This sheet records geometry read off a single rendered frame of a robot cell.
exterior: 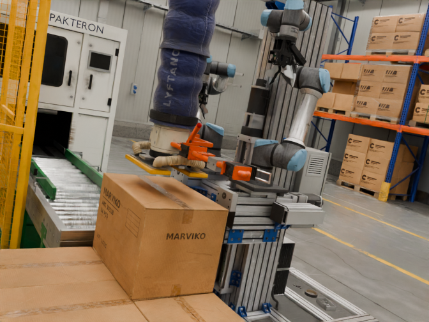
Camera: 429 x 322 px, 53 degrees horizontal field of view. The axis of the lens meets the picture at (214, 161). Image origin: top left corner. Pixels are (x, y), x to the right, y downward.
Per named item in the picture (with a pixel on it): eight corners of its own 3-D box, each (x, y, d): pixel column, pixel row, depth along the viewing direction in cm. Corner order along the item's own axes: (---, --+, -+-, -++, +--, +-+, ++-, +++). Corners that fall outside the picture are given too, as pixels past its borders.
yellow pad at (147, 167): (124, 157, 213) (126, 147, 213) (143, 159, 218) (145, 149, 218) (149, 174, 185) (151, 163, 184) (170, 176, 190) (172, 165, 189)
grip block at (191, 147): (177, 155, 185) (180, 142, 184) (197, 157, 190) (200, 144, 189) (186, 159, 178) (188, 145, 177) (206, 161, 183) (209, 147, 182)
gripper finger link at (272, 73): (258, 78, 188) (269, 61, 183) (269, 80, 191) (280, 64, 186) (261, 82, 186) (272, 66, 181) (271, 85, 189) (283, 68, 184)
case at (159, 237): (92, 245, 228) (103, 172, 222) (161, 244, 249) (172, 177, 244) (131, 300, 178) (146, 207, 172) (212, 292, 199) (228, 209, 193)
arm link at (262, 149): (256, 161, 228) (262, 136, 226) (279, 167, 221) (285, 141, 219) (246, 161, 218) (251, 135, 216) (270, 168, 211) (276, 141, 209)
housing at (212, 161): (205, 167, 167) (207, 155, 166) (219, 168, 171) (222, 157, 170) (214, 171, 161) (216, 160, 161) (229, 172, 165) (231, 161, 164)
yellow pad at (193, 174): (159, 160, 223) (161, 151, 222) (177, 162, 228) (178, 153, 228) (188, 177, 195) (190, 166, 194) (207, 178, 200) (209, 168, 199)
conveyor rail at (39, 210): (2, 167, 419) (5, 147, 416) (8, 167, 421) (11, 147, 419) (54, 265, 228) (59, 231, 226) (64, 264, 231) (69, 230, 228)
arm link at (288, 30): (290, 29, 184) (303, 29, 177) (288, 40, 184) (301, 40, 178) (277, 25, 180) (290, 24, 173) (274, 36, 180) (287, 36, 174)
